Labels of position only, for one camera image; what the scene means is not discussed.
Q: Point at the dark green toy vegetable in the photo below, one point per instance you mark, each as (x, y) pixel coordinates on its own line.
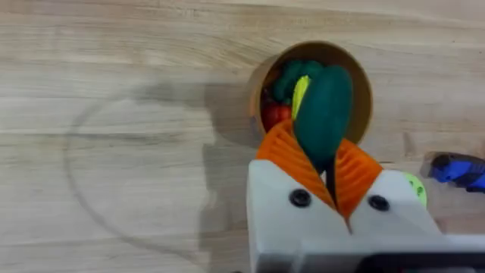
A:
(323, 113)

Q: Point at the white orange left gripper right finger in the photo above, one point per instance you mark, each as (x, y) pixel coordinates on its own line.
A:
(382, 201)

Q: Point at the brown tub with toys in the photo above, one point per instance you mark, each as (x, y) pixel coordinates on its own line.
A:
(314, 76)

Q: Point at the white orange left gripper left finger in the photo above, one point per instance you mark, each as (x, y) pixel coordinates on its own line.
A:
(282, 197)

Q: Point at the blue electric screwdriver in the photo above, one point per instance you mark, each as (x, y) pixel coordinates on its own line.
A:
(456, 170)

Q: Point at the green disc with holes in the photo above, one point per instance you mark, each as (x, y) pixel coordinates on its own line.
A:
(417, 187)

